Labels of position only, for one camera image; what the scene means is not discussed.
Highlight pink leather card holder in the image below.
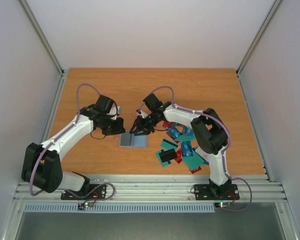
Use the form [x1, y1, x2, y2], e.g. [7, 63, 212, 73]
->
[116, 131, 148, 148]

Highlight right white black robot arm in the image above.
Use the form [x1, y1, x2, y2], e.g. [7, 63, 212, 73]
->
[129, 93, 232, 198]

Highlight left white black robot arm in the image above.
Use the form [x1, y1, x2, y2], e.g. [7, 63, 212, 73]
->
[21, 95, 126, 199]

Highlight red card top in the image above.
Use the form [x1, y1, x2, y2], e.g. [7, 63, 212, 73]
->
[162, 121, 174, 128]

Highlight red card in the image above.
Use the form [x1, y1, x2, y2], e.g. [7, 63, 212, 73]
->
[162, 121, 174, 128]
[190, 166, 202, 174]

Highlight teal card left middle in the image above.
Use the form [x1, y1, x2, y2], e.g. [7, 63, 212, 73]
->
[160, 138, 178, 150]

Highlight blue card upper left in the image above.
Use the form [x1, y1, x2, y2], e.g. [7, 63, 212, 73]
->
[166, 127, 182, 140]

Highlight black card on teal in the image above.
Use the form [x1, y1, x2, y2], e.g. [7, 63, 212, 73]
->
[158, 149, 178, 163]

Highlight teal card under black card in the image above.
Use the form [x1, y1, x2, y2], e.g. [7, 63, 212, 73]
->
[155, 149, 172, 168]

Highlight teal card centre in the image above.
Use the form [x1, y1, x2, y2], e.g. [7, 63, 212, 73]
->
[175, 134, 196, 142]

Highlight blue visa card centre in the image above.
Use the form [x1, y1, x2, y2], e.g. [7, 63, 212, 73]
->
[180, 141, 193, 157]

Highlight red card bottom right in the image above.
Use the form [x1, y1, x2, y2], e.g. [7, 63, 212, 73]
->
[190, 166, 202, 174]

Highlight white card with pink print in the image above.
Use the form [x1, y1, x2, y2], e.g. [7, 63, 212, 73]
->
[195, 147, 209, 162]

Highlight left small circuit board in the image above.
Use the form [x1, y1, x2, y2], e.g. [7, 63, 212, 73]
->
[77, 202, 94, 211]

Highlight small circuit board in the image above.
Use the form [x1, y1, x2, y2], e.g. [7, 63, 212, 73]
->
[77, 202, 94, 211]
[214, 202, 233, 209]

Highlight right small circuit board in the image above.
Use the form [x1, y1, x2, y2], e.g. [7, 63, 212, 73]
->
[214, 202, 233, 209]

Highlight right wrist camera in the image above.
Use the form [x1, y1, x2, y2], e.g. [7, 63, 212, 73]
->
[136, 109, 149, 119]

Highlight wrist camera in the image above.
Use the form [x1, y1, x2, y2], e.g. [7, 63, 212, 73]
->
[109, 106, 122, 116]
[136, 109, 149, 119]

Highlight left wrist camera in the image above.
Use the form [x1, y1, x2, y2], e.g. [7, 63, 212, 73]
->
[109, 106, 122, 116]

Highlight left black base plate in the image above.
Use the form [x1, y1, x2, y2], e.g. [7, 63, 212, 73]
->
[60, 184, 107, 201]

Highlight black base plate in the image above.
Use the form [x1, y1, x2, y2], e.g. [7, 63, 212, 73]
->
[60, 184, 107, 201]
[190, 184, 240, 201]

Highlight grey slotted cable duct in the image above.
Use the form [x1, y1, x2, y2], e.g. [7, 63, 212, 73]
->
[23, 202, 215, 214]

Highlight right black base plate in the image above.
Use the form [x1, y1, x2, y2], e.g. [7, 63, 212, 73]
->
[190, 184, 240, 201]

